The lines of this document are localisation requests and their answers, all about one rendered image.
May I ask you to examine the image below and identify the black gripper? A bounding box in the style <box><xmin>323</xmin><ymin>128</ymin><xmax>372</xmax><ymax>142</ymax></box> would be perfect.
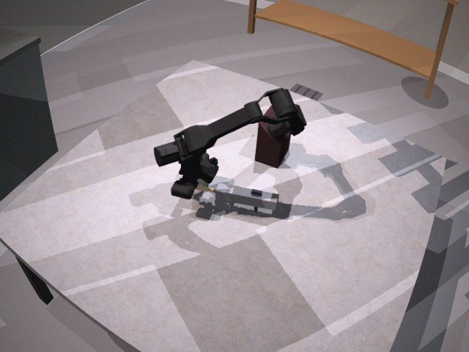
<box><xmin>171</xmin><ymin>153</ymin><xmax>210</xmax><ymax>200</ymax></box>

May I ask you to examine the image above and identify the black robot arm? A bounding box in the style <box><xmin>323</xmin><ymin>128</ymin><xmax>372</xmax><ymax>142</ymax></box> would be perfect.
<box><xmin>154</xmin><ymin>88</ymin><xmax>307</xmax><ymax>183</ymax></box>

